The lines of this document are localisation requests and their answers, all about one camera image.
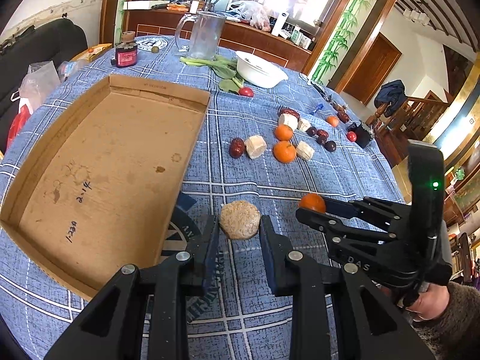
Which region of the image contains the large orange mandarin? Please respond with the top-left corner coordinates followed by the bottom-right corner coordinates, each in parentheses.
top-left (272, 141), bottom-right (296, 164)

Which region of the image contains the beige yam piece front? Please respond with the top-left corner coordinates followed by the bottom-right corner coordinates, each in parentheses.
top-left (220, 201), bottom-right (261, 241)

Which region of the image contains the round beige yam piece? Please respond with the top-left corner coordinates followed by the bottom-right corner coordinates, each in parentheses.
top-left (244, 135), bottom-right (267, 159)

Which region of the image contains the person right hand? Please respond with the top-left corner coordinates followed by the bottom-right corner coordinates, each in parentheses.
top-left (407, 283), bottom-right (450, 322)

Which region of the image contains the black device on table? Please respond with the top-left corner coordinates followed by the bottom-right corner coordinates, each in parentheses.
top-left (347, 122), bottom-right (374, 149)

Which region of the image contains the dark plum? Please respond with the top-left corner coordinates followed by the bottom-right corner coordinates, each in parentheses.
top-left (324, 141), bottom-right (337, 153)

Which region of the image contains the red cherry tomato right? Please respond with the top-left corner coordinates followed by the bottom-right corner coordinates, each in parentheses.
top-left (346, 131), bottom-right (357, 142)

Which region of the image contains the red cherry tomato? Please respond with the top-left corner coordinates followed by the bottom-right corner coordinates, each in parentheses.
top-left (346, 131), bottom-right (357, 142)
top-left (238, 87), bottom-right (254, 98)

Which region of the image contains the dark date beside plum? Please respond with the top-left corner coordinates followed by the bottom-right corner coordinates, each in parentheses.
top-left (316, 136), bottom-right (328, 146)

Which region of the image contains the dark red jujube date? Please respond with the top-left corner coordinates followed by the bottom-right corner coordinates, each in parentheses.
top-left (316, 129), bottom-right (329, 138)

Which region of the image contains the small orange far mandarin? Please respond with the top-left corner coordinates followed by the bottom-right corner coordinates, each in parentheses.
top-left (325, 115), bottom-right (339, 128)

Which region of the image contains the red date far right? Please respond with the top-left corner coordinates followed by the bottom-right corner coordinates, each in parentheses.
top-left (337, 111), bottom-right (350, 124)

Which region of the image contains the dark date small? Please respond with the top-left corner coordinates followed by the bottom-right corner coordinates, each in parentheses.
top-left (306, 126), bottom-right (317, 137)

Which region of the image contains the blue plaid tablecloth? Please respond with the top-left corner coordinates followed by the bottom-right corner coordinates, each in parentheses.
top-left (1, 36), bottom-right (402, 359)

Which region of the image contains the blue marker pen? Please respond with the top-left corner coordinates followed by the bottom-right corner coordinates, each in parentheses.
top-left (310, 103), bottom-right (324, 116)

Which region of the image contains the dark jacket on railing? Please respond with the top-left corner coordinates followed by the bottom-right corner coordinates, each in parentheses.
top-left (373, 80), bottom-right (407, 118)

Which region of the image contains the white yam piece back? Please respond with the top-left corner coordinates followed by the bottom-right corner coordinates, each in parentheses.
top-left (278, 113), bottom-right (299, 131)

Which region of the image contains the red jujube date back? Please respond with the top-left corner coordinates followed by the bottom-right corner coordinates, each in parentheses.
top-left (278, 107), bottom-right (300, 120)

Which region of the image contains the brown cardboard tray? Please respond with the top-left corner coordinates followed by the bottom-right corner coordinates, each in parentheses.
top-left (1, 75), bottom-right (210, 299)

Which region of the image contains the brown wooden door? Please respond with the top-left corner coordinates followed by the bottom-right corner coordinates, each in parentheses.
top-left (343, 33), bottom-right (402, 106)

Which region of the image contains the white plastic bowl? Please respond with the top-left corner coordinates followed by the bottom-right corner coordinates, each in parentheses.
top-left (235, 50), bottom-right (288, 89)

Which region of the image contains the green leafy vegetable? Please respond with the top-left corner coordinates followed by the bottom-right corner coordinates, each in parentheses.
top-left (180, 55), bottom-right (244, 94)

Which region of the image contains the wooden counter cabinet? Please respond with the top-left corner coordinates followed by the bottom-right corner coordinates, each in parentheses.
top-left (124, 9), bottom-right (312, 72)

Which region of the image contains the clear plastic pitcher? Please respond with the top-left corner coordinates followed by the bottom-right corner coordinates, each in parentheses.
top-left (174, 11), bottom-right (226, 60)

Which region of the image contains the red plastic bag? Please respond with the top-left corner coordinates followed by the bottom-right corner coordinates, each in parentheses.
top-left (7, 105), bottom-right (31, 149)

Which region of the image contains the clear plastic bag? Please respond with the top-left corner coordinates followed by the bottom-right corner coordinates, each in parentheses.
top-left (10, 61), bottom-right (60, 115)

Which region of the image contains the dark jar pink label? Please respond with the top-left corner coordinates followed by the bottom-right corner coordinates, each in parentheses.
top-left (111, 31), bottom-right (137, 68)

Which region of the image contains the black leather sofa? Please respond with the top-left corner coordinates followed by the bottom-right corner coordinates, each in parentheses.
top-left (1, 18), bottom-right (87, 153)

